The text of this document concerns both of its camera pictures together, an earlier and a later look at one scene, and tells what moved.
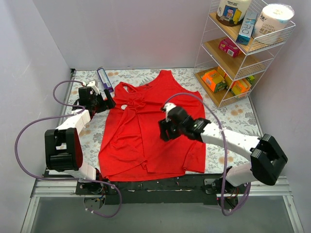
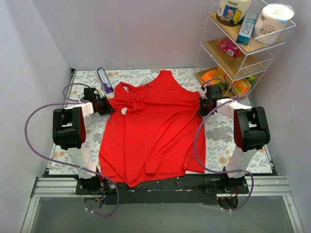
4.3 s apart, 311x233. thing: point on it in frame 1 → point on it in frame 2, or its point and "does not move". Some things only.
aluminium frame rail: [43, 188] does not move
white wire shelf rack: [240, 40] does not move
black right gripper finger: [165, 130] → [204, 106]
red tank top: [131, 145] does not move
